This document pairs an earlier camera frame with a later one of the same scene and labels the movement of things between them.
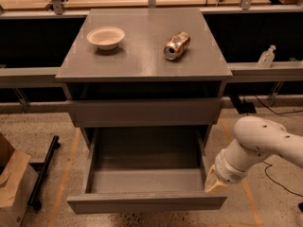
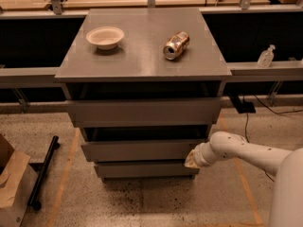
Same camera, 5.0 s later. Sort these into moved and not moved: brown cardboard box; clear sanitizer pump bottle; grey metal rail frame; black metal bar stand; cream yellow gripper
Moved: cream yellow gripper
Not moved: grey metal rail frame; clear sanitizer pump bottle; black metal bar stand; brown cardboard box
